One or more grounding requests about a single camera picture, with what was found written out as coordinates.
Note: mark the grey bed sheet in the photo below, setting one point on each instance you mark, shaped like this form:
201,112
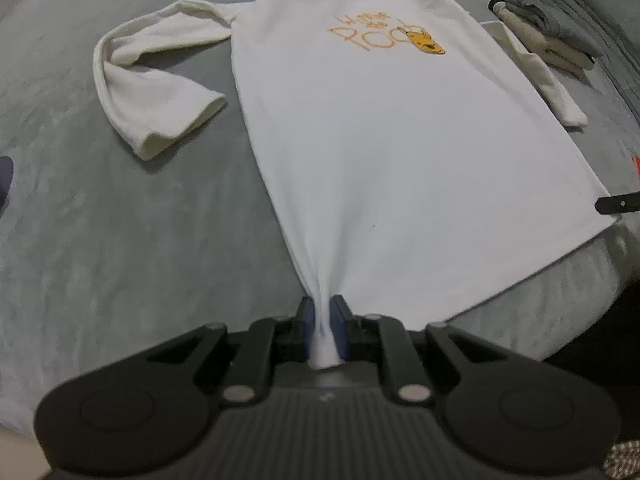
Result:
125,235

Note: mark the white long-sleeved bear shirt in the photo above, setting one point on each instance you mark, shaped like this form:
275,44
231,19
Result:
400,135

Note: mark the cream folded garment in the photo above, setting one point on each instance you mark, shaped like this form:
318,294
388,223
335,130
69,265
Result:
545,47

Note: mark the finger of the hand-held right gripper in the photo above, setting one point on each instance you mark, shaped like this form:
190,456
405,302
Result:
620,203

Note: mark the black folded garment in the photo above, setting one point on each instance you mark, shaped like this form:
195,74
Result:
496,3

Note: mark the grey folded garment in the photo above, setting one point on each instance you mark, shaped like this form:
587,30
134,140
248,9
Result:
560,25

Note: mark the grey quilted bedspread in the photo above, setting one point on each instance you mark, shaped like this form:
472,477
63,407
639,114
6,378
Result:
615,60

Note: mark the patterned woven cloth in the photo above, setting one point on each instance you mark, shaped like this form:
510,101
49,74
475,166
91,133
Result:
625,462

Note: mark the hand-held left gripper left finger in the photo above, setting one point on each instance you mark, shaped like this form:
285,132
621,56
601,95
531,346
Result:
310,335

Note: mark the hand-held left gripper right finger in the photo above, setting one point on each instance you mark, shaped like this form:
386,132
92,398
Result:
340,332

